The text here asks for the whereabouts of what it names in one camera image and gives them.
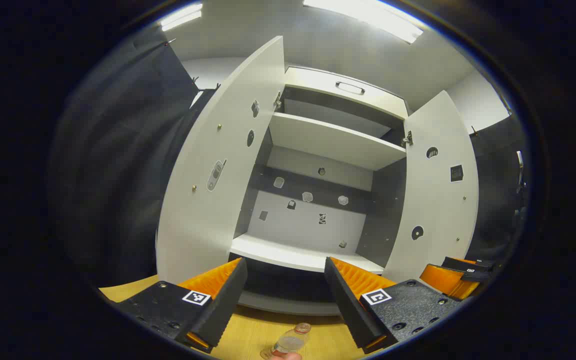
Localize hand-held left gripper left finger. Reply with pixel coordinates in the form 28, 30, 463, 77
113, 257, 249, 354

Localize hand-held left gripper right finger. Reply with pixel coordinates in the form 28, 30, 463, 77
323, 256, 463, 355

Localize white cabinet door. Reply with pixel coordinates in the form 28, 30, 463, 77
155, 35, 286, 286
382, 90, 480, 283

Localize clear red label water bottle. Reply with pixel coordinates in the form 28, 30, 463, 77
260, 322, 313, 360

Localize white cabinet shelf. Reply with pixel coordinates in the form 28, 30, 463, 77
268, 112, 408, 172
229, 232, 385, 275

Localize black backdrop cloth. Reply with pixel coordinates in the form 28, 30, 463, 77
50, 25, 219, 288
468, 112, 529, 263

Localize white cabinet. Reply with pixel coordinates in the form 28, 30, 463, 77
228, 65, 411, 317

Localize wide ceiling light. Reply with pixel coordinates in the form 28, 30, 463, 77
303, 0, 424, 45

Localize narrow ceiling light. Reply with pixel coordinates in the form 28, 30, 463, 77
160, 2, 204, 32

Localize metal flap handle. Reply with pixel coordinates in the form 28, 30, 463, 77
335, 80, 366, 96

